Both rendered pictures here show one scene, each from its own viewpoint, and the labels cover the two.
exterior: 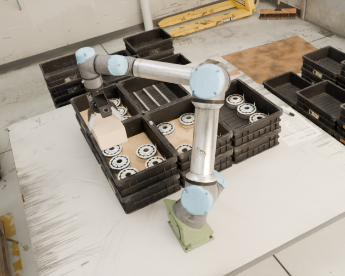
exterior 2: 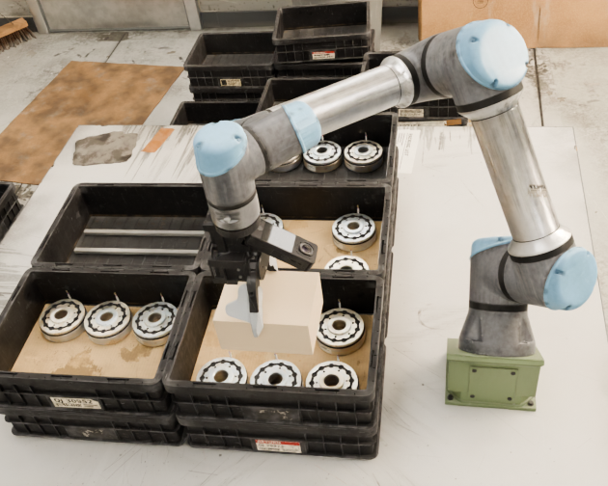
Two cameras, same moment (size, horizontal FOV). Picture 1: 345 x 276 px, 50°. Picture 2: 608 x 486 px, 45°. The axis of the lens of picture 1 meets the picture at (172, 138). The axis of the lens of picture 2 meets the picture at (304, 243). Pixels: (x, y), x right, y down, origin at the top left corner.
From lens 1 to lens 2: 1.20 m
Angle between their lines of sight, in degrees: 40
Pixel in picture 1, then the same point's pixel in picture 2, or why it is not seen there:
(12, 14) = not seen: outside the picture
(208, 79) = (506, 44)
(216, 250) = (557, 366)
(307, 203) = not seen: hidden behind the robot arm
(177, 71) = (373, 86)
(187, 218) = (525, 343)
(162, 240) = (482, 432)
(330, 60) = (218, 56)
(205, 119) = (520, 125)
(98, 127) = (273, 313)
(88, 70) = (251, 175)
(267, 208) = not seen: hidden behind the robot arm
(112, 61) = (301, 119)
